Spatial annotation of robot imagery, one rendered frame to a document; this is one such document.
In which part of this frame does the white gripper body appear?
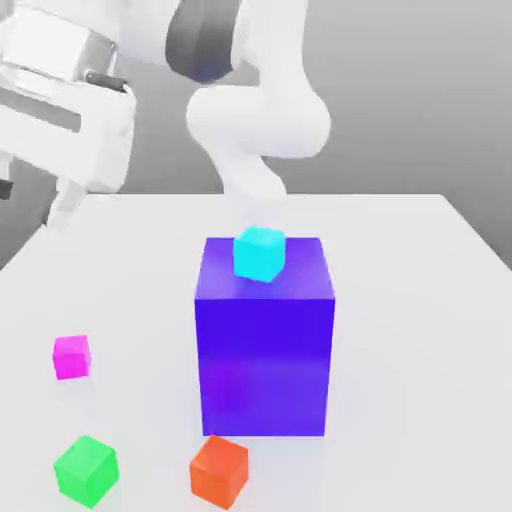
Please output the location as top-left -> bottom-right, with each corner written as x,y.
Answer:
0,68 -> 138,194

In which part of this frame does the small magenta cube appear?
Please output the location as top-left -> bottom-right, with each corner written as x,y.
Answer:
52,334 -> 92,381

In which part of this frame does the small cyan cube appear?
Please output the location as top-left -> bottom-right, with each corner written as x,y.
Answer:
232,225 -> 286,284

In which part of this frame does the small green cube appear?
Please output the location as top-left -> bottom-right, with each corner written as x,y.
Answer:
52,434 -> 120,510

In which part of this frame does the small orange cube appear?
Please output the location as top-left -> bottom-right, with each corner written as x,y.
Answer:
189,434 -> 250,512

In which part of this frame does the large purple box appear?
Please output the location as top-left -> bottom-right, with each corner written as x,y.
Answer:
194,236 -> 336,438

